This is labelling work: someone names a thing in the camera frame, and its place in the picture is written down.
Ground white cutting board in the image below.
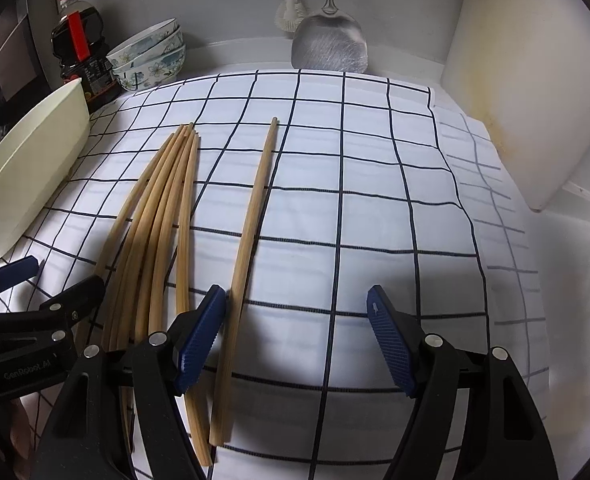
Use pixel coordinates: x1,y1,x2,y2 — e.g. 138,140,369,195
440,0,590,211

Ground metal spatula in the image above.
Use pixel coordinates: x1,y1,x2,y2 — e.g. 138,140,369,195
291,0,369,73

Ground single wooden chopstick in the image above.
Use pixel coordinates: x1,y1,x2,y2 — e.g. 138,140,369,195
209,116,281,446

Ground pile of wooden chopsticks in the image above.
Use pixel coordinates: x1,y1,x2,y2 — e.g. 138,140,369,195
75,121,213,467

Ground black range hood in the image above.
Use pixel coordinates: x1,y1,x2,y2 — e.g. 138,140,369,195
0,0,56,131

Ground large cream bowl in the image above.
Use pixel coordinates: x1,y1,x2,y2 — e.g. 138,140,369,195
0,78,92,262

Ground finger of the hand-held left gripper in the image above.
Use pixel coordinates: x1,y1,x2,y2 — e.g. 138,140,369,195
0,276,106,334
0,255,40,295

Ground dark sauce bottle red cap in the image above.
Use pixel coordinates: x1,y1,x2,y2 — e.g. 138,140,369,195
51,0,123,113

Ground white black-checked cloth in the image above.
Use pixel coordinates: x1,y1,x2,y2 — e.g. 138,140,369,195
0,69,551,480

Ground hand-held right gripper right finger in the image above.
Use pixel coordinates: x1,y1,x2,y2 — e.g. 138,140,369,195
366,284,561,480

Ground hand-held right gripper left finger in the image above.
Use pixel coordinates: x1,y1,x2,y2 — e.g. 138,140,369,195
32,284,227,480

